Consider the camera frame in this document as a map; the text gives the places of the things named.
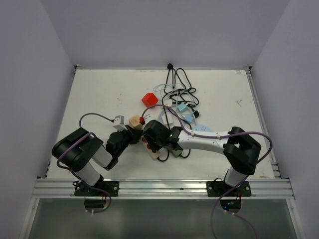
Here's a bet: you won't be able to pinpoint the white Honor USB charger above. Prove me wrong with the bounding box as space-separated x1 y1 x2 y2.
158 112 174 126

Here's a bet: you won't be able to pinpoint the red cube adapter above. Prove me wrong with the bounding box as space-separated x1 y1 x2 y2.
141 93 159 107

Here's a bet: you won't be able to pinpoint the beige power strip red sockets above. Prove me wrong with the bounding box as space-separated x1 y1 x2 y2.
142 137 160 160

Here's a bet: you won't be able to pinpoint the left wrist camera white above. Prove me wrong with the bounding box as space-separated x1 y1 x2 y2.
112 116 126 131

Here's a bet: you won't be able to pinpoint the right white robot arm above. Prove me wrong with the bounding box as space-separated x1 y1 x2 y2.
143 120 261 196

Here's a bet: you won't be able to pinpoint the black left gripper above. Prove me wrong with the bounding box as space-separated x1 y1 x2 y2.
116 125 142 157

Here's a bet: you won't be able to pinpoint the black plug head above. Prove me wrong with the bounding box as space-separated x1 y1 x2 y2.
193 111 199 118

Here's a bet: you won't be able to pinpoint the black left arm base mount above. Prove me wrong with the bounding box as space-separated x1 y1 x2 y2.
72 174 119 197

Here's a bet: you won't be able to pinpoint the green power strip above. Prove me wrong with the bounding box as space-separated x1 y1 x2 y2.
170 147 183 157

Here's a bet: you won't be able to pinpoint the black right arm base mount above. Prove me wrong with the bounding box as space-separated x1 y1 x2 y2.
206 169 252 197

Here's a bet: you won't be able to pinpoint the light blue USB charger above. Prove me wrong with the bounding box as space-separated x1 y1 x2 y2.
184 115 194 123

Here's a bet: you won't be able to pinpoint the aluminium rail table edge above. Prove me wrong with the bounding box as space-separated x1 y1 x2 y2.
31 179 294 199

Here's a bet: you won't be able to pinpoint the round light blue socket hub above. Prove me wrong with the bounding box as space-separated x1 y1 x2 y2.
193 124 212 132

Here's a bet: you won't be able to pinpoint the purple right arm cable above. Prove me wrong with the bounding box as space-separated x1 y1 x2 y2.
142 105 273 239

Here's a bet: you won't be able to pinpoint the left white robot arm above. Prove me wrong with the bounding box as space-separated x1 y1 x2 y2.
52 125 143 196

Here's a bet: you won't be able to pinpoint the thin light blue USB cable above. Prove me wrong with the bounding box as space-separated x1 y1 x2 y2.
153 83 197 110

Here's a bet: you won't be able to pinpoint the black cable of green strip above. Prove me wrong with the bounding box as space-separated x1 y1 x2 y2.
160 63 200 159

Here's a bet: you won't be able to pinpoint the black cable of beige strip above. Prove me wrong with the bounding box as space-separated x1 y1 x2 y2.
158 149 172 162

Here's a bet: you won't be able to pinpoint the beige wooden cube adapter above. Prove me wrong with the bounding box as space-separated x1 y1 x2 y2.
128 115 143 129

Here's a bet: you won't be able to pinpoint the light teal charger green strip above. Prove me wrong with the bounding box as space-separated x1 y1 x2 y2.
176 103 187 113

